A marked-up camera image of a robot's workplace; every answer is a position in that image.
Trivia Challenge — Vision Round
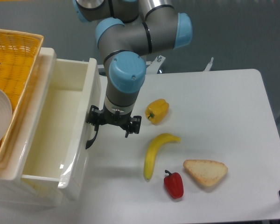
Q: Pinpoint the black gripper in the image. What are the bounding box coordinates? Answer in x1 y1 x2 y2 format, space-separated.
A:
86 105 141 138

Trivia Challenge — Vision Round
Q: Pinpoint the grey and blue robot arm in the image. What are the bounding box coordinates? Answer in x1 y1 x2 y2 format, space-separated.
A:
73 0 193 134

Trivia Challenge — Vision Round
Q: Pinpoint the white drawer cabinet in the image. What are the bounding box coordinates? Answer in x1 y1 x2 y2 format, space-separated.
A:
0 48 56 206

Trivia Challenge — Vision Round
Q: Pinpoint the yellow bell pepper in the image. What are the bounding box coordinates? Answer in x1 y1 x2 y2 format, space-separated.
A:
145 98 169 125

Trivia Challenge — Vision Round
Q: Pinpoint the yellow banana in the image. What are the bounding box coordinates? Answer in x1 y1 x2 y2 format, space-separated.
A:
143 133 181 181

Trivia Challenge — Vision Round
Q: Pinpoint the red bell pepper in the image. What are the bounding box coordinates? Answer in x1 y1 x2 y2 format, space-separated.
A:
163 170 184 199

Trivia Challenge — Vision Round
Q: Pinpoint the slice of bread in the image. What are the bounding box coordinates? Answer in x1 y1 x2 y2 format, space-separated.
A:
183 160 228 187

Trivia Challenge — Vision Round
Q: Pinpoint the yellow woven basket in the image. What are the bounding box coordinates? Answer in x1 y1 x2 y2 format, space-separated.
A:
0 29 44 161

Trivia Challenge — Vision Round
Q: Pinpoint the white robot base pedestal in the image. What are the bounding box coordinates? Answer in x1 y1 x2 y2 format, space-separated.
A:
146 55 166 75

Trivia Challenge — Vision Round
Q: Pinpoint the white metal table bracket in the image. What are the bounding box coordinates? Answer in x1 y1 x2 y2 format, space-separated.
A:
203 57 214 72

